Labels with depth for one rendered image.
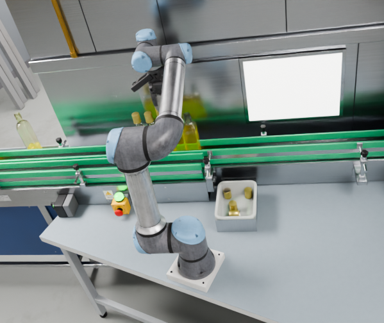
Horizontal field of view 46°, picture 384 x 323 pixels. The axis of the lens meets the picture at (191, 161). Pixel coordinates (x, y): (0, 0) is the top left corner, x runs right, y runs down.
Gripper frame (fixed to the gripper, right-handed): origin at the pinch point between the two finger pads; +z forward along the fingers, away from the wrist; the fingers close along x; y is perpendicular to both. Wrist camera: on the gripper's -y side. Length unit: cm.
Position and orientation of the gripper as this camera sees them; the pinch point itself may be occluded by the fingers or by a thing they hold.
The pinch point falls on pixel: (159, 107)
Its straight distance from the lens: 198.1
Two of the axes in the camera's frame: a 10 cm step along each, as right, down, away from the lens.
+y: 9.8, -0.4, -2.1
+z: 1.7, 7.5, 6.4
